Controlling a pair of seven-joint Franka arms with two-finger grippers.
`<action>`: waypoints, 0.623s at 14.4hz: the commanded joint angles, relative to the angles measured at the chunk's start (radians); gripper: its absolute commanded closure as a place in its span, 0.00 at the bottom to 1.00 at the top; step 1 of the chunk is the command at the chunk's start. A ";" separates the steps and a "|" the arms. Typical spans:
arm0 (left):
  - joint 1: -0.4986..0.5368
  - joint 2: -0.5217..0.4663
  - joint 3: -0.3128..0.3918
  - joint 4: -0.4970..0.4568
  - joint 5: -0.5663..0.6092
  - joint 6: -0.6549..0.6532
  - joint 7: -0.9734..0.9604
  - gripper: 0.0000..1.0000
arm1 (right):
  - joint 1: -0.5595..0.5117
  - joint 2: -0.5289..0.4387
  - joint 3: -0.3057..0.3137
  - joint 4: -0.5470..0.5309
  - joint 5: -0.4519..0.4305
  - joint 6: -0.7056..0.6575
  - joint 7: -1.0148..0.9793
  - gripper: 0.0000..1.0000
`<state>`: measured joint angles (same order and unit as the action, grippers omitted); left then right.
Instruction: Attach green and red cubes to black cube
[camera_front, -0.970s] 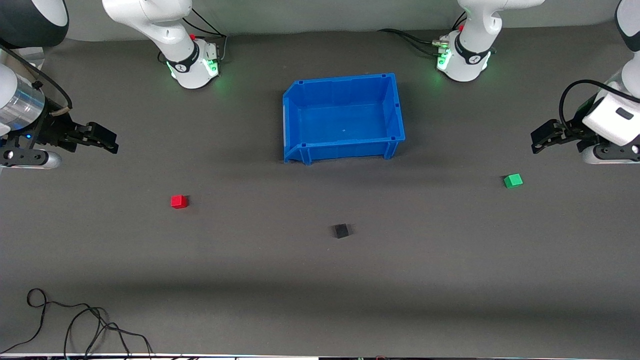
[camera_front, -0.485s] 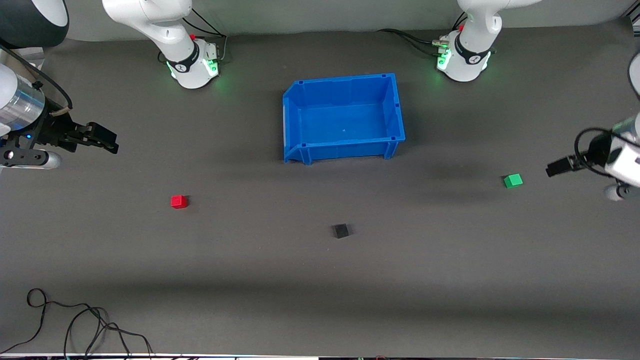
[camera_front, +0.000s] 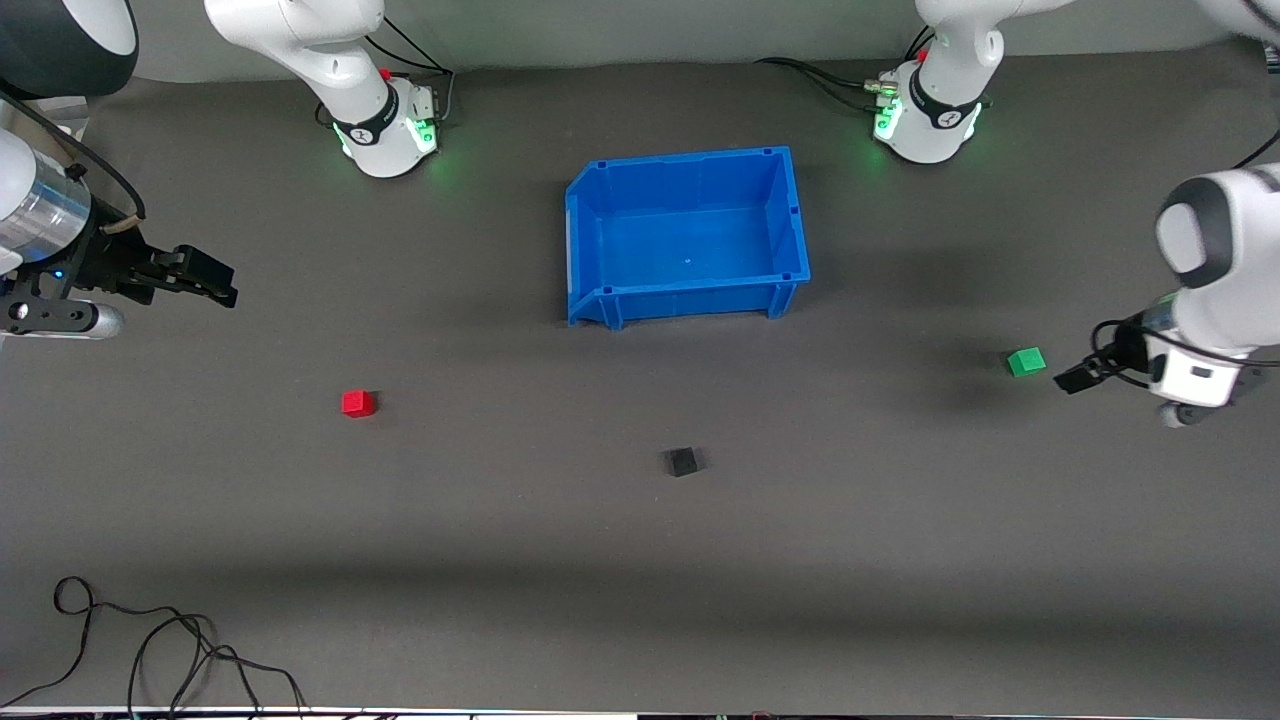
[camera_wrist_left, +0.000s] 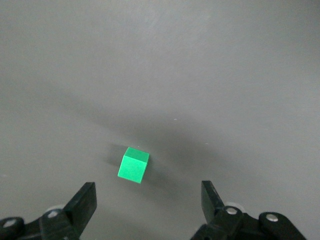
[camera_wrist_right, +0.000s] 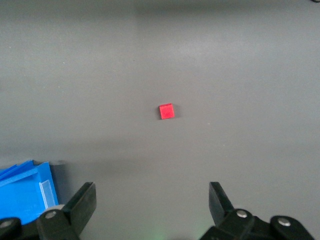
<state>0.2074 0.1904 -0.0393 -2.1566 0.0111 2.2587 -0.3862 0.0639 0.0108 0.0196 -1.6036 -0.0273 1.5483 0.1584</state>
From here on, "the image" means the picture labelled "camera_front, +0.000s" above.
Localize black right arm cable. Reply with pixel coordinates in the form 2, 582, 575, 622
0, 80, 147, 223

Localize black arm base cables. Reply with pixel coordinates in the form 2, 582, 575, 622
360, 15, 457, 129
755, 57, 883, 113

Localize grey table mat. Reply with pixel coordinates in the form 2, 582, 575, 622
0, 40, 1280, 713

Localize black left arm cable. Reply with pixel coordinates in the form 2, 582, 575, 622
1090, 130, 1280, 393

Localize black right arm base cables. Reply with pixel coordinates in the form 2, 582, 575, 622
360, 15, 457, 129

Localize blue plastic bin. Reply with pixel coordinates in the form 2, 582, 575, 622
565, 146, 812, 331

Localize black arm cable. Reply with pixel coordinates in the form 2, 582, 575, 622
0, 80, 147, 223
1090, 130, 1280, 393

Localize loose thin black cable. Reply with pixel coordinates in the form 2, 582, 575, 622
0, 577, 307, 717

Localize black left arm base cables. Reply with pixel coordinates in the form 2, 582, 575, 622
755, 57, 883, 113

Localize beige plastic crate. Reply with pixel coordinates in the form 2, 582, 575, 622
0, 95, 93, 146

